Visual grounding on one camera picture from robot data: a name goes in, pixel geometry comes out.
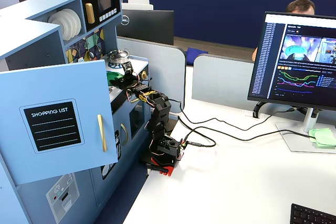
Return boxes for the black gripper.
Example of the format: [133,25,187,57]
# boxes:
[111,72,142,91]

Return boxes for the green container lid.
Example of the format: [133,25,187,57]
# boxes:
[106,70,124,82]

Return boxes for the steel pot lid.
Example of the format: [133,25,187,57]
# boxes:
[107,49,131,60]

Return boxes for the grey toy sink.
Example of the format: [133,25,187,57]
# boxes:
[109,87,123,103]

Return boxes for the steel toy pot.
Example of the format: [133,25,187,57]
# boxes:
[111,56,130,65]

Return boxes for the steel ladle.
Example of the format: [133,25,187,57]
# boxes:
[85,37,95,59]

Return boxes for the grey desk divider panel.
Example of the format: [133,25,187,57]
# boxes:
[117,36,187,109]
[191,54,257,106]

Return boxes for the black dell monitor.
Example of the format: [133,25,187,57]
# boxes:
[117,8,175,46]

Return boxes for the blue fridge door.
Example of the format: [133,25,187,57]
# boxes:
[0,60,119,186]

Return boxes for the white toy plate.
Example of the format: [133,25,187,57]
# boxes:
[47,11,70,40]
[62,8,79,38]
[70,8,82,35]

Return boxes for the white chair back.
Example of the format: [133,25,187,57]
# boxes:
[121,3,154,11]

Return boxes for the blue fabric item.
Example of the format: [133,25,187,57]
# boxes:
[186,47,209,57]

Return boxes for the blue toy kitchen unit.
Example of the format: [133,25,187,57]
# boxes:
[0,0,152,224]

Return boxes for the red black table clamp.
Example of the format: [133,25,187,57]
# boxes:
[140,155,176,177]

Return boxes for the black monitor with lit screen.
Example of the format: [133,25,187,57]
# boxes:
[247,11,336,109]

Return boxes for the silver monitor stand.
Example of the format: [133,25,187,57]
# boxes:
[275,107,336,153]

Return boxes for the man with brown hair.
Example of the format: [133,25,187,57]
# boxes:
[251,0,316,62]

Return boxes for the green sticky note pad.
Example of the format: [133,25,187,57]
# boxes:
[308,127,336,148]

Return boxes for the black keyboard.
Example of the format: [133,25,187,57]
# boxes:
[290,203,336,224]

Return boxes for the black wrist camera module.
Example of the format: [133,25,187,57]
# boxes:
[120,60,133,74]

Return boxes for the gold dishwasher door handle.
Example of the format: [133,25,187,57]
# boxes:
[120,123,129,146]

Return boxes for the gold fridge door handle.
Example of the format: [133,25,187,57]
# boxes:
[97,114,108,153]

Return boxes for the gold microwave handle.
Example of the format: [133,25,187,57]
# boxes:
[85,3,96,25]

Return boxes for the black usb cable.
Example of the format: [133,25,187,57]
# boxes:
[177,115,217,148]

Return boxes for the black camera cable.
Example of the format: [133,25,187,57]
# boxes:
[167,99,296,132]

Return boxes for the black power cable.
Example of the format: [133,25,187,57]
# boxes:
[183,126,316,146]

